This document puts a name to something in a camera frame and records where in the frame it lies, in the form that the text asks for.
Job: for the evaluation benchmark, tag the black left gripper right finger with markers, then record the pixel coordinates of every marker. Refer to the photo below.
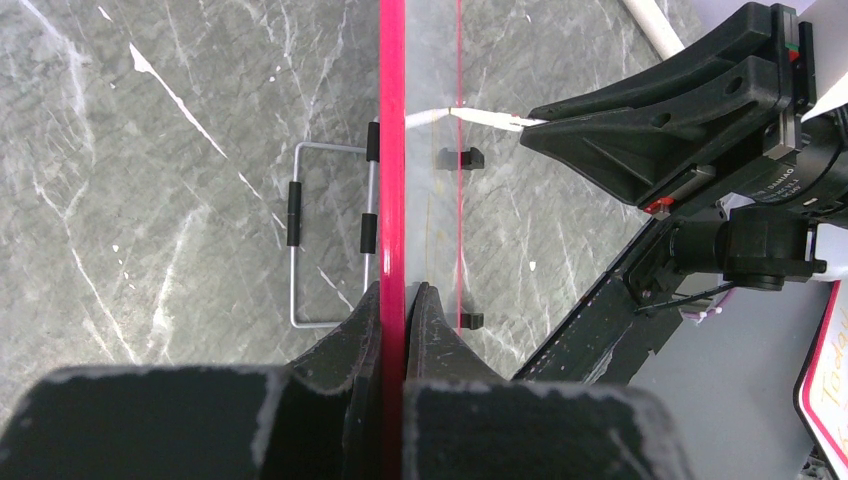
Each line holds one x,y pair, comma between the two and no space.
462,420

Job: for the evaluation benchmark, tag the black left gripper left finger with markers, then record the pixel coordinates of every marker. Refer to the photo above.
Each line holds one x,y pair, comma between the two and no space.
316,417

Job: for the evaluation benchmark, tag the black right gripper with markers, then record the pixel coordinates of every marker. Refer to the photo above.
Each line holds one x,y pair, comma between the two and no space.
695,130

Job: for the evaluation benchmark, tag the white marker pen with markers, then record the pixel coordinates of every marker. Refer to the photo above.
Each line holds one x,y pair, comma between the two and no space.
498,120

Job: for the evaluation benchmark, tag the pink framed whiteboard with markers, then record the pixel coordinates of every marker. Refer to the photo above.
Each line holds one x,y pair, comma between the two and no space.
821,390
392,228

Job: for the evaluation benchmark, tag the black whiteboard clip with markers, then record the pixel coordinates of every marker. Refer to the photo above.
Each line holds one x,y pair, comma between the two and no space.
471,321
449,160

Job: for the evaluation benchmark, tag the white pvc pipe frame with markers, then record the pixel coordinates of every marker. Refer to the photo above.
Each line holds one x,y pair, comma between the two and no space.
656,27

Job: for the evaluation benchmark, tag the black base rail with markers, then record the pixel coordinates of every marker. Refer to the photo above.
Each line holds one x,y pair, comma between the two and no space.
603,339

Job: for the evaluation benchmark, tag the silver wire whiteboard stand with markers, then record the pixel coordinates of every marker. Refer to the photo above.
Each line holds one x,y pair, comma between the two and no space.
331,229

